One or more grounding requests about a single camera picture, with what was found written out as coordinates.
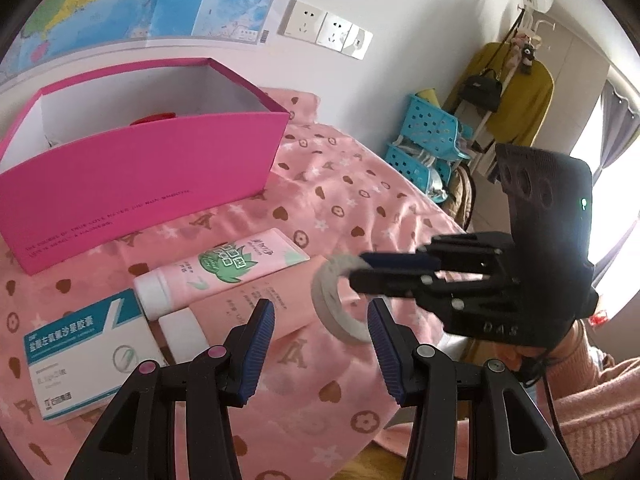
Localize black handbag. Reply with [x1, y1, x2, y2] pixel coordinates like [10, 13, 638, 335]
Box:
[459, 70, 502, 113]

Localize blue plastic basket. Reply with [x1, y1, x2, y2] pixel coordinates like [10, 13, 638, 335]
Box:
[386, 144, 453, 196]
[402, 92, 463, 153]

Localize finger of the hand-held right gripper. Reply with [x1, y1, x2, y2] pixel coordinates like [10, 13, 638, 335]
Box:
[360, 249, 442, 273]
[349, 269, 437, 299]

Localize grey tape roll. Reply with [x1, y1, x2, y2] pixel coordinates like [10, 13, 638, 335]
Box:
[311, 254, 373, 346]

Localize white coat rack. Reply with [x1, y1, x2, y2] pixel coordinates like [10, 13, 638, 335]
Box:
[450, 4, 557, 161]

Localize white wall switch plate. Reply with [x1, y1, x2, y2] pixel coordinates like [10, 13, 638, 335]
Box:
[342, 24, 374, 60]

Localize white wall socket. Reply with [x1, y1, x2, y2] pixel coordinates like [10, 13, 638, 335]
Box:
[278, 0, 326, 41]
[316, 12, 358, 52]

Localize person's right hand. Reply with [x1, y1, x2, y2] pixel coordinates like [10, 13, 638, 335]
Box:
[500, 344, 531, 371]

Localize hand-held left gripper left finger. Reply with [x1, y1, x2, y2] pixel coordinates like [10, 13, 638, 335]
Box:
[65, 299, 276, 480]

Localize colourful wall map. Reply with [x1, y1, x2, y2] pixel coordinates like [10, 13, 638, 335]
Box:
[0, 0, 296, 86]

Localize plush keychain toy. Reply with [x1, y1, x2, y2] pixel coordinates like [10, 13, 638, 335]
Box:
[515, 32, 540, 76]

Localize red T-handle tool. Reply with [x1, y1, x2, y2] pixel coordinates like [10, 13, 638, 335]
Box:
[131, 112, 176, 127]

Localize person's right forearm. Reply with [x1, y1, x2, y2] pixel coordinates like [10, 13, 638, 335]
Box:
[525, 320, 640, 478]

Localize pink tube green leaf print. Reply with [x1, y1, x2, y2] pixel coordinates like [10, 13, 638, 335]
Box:
[134, 227, 311, 318]

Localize white medicine box teal stripe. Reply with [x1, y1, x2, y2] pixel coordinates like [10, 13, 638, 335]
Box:
[22, 289, 168, 425]

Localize pink cardboard box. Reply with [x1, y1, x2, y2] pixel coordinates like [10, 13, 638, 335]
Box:
[0, 57, 291, 276]

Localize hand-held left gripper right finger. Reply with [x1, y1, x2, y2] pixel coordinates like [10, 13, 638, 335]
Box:
[367, 299, 583, 480]

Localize grey curtain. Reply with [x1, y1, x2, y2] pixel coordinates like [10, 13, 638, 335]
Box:
[599, 74, 640, 171]

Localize khaki quilted bag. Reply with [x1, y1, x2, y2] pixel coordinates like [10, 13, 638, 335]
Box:
[446, 166, 477, 226]

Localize yellow coat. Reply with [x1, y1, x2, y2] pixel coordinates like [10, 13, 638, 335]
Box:
[442, 41, 555, 148]

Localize plain pink tube white cap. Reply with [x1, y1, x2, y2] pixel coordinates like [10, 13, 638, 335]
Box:
[159, 255, 346, 361]

